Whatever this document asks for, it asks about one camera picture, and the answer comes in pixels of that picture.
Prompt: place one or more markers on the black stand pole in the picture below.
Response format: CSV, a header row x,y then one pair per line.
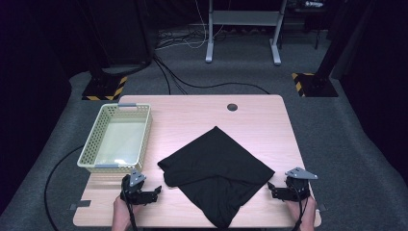
x,y
340,38

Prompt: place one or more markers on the black shirt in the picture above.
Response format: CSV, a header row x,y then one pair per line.
x,y
215,166

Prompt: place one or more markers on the beige perforated plastic basket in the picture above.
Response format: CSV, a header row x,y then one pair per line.
x,y
120,142

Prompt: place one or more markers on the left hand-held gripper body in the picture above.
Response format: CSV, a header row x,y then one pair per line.
x,y
134,192

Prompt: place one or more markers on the grey metal desk frame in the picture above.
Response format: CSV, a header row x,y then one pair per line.
x,y
245,17

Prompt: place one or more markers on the person's left hand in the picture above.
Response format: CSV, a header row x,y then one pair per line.
x,y
121,213

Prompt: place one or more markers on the person's right hand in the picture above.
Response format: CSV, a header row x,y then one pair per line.
x,y
308,213

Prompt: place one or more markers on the black hazard-striped stand base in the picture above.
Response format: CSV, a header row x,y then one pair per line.
x,y
316,86
104,88

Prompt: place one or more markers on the grey tape strip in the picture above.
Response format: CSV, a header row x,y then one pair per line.
x,y
80,204
321,207

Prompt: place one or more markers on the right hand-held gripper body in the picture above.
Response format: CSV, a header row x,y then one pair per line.
x,y
298,187

